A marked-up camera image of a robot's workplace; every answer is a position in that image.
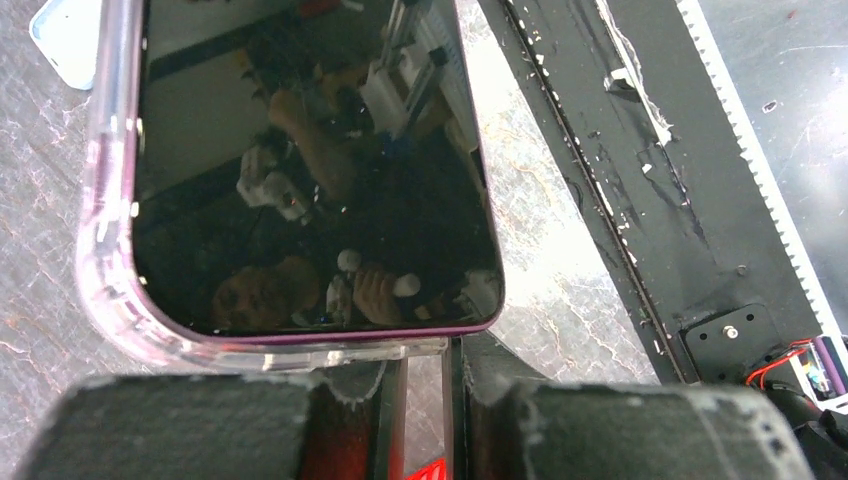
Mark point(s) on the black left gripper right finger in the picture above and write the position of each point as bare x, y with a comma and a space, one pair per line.
507, 421

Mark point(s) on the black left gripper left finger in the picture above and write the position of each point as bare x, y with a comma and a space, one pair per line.
343, 422

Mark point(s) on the phone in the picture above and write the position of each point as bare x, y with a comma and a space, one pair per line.
275, 184

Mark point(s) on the light blue phone case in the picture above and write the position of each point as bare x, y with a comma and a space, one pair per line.
66, 32

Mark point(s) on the red plastic shopping basket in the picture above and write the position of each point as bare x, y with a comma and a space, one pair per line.
435, 470

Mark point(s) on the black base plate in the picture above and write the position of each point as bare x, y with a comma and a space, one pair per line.
650, 158

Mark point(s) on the white cable duct rail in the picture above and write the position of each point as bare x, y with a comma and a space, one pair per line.
779, 69

